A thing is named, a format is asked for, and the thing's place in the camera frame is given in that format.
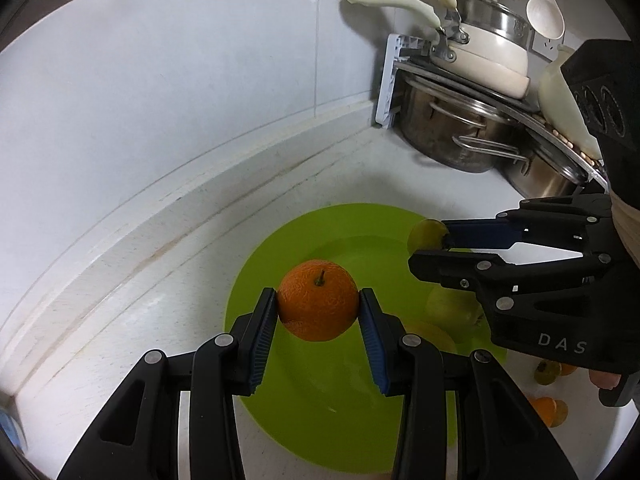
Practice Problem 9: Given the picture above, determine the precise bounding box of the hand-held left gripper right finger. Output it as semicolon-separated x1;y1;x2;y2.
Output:
359;287;583;480

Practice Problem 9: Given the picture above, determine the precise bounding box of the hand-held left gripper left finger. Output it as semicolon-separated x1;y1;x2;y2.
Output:
56;287;279;480

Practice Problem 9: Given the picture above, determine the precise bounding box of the large orange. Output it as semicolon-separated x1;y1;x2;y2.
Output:
276;259;361;343

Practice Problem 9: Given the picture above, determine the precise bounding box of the small green jujube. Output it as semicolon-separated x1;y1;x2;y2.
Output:
407;218;450;256
533;360;562;386

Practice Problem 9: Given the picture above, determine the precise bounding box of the green plate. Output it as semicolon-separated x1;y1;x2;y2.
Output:
223;203;510;475

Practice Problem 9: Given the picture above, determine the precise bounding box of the cream teapot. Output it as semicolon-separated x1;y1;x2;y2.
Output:
537;44;603;158

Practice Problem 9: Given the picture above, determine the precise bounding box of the wooden bead trivet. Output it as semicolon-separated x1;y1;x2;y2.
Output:
532;112;603;166

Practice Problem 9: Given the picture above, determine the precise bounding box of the lidded steel pot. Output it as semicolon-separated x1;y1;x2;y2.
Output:
452;0;533;51

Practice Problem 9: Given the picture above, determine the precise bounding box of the yellowish green apple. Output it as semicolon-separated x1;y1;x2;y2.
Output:
404;321;459;356

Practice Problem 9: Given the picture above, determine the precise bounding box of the person's right hand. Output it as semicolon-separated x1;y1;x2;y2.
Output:
589;369;624;391

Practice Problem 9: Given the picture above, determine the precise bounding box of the white pot rack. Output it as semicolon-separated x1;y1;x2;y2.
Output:
372;32;611;183

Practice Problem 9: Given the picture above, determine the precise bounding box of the large steel pot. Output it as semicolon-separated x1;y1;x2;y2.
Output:
395;72;531;174

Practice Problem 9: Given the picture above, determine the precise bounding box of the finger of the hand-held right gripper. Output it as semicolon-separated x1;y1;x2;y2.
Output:
407;249;616;316
440;194;621;257

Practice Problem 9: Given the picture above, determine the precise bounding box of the white wall socket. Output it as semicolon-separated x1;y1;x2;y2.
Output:
530;30;581;58

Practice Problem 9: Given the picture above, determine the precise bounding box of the cream spoon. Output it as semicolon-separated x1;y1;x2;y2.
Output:
526;0;566;41

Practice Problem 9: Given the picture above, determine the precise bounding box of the cream saucepan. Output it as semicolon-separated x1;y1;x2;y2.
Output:
344;0;531;99
372;0;530;75

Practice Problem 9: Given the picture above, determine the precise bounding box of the white and blue lotion bottle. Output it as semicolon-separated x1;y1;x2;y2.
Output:
0;400;26;453

